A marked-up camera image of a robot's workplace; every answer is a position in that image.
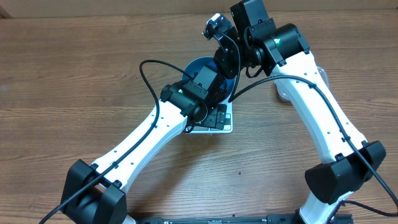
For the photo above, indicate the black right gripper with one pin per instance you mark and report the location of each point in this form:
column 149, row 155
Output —
column 224, row 58

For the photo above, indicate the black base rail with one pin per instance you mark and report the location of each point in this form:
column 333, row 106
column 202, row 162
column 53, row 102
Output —
column 269, row 219

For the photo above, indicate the teal blue bowl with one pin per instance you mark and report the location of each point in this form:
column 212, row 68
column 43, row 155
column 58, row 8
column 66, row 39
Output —
column 196, row 65

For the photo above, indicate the red adzuki beans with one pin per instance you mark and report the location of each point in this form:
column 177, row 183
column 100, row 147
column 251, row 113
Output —
column 220, row 94

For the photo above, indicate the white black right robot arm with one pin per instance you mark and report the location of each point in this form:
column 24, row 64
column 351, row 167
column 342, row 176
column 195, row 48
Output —
column 250, row 38

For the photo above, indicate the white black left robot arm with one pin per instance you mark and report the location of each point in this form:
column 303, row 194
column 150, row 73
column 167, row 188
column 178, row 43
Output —
column 97, row 192

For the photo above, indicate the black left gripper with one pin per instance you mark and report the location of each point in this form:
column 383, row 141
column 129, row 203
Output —
column 213, row 119

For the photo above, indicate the white digital kitchen scale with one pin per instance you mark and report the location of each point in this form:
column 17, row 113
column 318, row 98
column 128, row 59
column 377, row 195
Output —
column 228, row 127

